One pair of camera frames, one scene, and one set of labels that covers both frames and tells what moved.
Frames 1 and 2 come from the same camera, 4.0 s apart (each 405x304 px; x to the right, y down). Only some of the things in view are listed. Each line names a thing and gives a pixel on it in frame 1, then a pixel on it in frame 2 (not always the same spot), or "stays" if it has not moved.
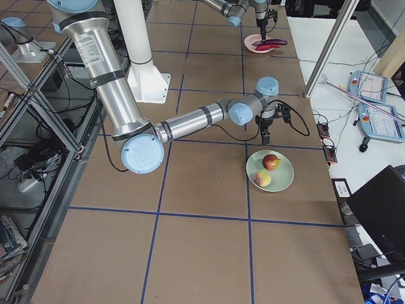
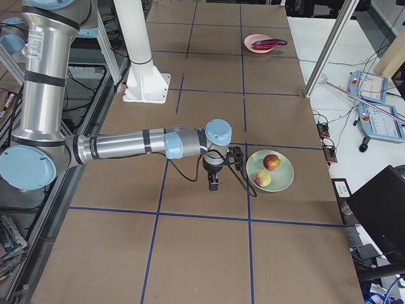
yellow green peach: [262, 178] stays
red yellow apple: [271, 162] stays
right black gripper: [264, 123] → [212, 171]
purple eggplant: [270, 42] stays
